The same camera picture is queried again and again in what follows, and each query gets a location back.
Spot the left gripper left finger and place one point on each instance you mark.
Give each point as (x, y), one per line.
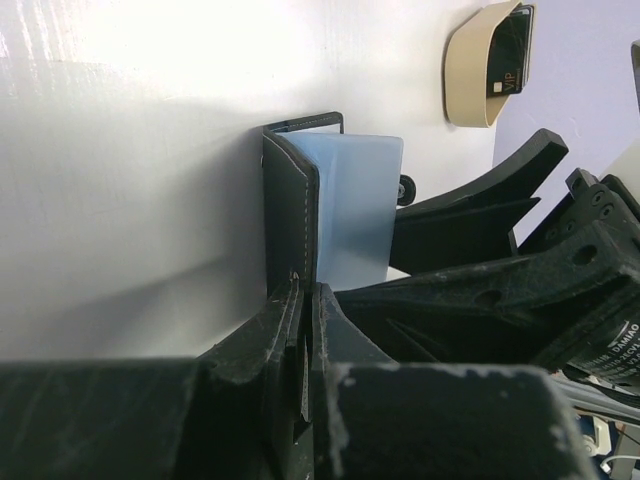
(226, 414)

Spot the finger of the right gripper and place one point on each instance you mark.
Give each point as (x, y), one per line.
(474, 223)
(486, 313)

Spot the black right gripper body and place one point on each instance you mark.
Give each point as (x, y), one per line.
(590, 246)

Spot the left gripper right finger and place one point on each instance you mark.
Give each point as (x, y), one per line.
(374, 418)

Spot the black leather card holder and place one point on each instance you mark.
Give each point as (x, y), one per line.
(330, 201)

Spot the beige card tray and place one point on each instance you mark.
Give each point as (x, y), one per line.
(465, 69)

